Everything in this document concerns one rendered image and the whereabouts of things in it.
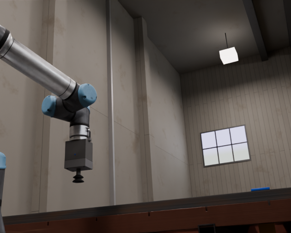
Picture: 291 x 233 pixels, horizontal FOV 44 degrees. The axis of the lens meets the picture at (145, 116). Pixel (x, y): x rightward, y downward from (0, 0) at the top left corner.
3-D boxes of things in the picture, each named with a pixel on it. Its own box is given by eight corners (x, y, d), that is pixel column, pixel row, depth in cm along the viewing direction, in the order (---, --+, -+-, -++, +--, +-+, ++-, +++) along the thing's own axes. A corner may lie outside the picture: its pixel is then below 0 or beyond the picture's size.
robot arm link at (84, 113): (64, 101, 142) (81, 107, 148) (63, 128, 138) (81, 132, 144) (77, 95, 137) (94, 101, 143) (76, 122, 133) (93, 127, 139)
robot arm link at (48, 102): (58, 88, 126) (82, 96, 134) (39, 97, 133) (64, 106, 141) (57, 108, 123) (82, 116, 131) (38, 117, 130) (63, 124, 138)
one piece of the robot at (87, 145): (97, 136, 142) (97, 177, 136) (76, 138, 144) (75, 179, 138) (86, 128, 133) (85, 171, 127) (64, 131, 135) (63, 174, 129)
